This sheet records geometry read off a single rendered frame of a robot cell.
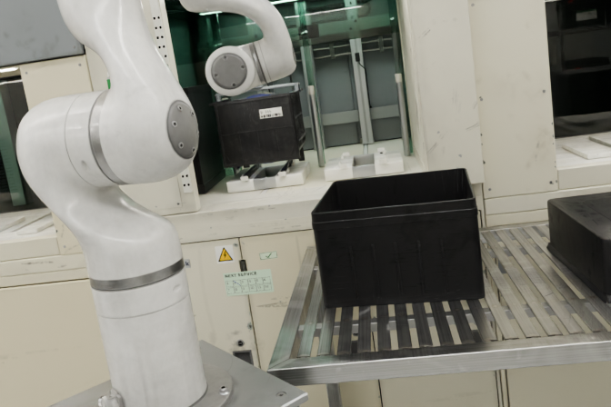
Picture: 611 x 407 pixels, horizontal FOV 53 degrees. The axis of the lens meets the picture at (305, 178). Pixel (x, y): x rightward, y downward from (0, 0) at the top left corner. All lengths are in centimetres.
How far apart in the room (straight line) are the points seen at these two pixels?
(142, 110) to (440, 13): 83
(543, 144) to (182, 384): 98
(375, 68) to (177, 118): 165
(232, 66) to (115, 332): 48
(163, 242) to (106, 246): 7
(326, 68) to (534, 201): 109
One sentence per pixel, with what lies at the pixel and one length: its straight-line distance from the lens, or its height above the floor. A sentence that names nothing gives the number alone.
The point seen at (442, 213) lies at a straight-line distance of 103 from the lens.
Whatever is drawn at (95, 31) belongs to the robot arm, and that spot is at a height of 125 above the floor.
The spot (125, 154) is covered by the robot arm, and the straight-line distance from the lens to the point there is 73.
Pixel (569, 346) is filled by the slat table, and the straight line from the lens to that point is 94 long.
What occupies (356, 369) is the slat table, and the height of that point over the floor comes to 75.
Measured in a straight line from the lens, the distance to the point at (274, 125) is 166.
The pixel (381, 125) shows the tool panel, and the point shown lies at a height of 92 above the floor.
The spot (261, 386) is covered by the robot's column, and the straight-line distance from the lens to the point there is 89.
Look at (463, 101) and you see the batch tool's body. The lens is 140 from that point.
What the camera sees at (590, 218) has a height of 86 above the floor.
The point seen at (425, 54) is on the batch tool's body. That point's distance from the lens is 139.
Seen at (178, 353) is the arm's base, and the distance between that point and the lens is 83.
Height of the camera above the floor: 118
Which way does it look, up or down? 10 degrees down
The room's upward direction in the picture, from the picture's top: 8 degrees counter-clockwise
